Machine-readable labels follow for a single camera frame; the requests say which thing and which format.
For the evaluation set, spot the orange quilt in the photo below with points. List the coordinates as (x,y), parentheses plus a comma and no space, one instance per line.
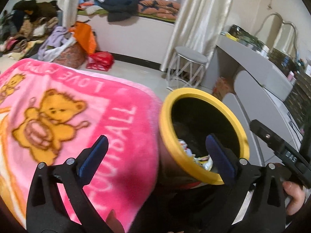
(160,8)

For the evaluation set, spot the printed cardboard box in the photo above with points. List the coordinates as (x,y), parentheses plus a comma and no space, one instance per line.
(223,87)

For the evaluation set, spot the white drawer cabinet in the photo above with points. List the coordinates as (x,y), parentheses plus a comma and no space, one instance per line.
(262,106)

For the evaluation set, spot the black jacket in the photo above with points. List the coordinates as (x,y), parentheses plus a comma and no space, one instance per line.
(119,8)

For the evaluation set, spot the white vanity table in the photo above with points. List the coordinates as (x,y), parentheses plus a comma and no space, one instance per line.
(252,65)

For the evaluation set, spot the pile of clothes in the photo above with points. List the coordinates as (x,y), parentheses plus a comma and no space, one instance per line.
(29,24)

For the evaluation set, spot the yellow snack bag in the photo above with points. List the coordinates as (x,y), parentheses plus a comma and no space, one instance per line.
(204,163)

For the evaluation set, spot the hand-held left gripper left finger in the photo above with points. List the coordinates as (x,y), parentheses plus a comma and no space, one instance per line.
(93,157)

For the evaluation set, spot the dark woven basket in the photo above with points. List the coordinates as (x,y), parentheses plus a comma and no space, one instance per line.
(300,99)

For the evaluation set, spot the woven storage box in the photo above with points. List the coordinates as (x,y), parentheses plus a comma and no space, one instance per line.
(279,57)

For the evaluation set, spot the white foam net sleeve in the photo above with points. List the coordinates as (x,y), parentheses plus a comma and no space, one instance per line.
(185,148)

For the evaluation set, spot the red plastic bag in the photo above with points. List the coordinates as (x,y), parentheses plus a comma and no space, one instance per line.
(100,60)

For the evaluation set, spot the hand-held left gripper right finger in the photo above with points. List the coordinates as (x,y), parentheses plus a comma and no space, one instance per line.
(220,160)

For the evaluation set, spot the orange bag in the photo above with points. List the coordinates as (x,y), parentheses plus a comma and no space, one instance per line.
(83,36)

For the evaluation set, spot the wide cream curtain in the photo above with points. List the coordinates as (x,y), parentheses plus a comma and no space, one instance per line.
(199,21)

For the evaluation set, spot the lilac garment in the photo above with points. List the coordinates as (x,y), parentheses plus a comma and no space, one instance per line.
(53,43)

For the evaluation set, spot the curved vanity mirror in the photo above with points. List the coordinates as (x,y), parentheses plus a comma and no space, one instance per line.
(274,34)

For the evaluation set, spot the yellow-rimmed trash bin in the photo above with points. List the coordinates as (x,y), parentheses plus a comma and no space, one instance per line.
(166,131)

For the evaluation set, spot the person's right hand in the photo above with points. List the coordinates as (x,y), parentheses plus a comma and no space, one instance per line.
(295,196)

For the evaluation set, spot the white window seat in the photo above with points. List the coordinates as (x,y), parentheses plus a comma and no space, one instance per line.
(131,38)

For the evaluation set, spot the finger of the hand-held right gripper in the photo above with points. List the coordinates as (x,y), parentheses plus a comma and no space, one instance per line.
(306,143)
(269,138)

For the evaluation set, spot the narrow cream curtain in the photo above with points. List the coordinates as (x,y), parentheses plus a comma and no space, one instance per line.
(69,2)

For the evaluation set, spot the dark green handbag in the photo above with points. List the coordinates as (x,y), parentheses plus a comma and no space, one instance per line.
(245,36)

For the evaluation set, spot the floral fabric basket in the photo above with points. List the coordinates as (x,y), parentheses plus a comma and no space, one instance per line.
(70,57)

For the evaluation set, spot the heap of small clothes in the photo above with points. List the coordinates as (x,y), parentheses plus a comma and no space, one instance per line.
(90,8)

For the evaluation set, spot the yellow box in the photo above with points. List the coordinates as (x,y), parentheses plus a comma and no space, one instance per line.
(230,36)

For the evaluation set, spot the pink bottle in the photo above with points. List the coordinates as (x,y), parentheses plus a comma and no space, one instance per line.
(291,77)

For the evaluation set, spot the pink bear printed blanket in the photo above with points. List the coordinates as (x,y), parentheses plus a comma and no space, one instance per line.
(109,126)

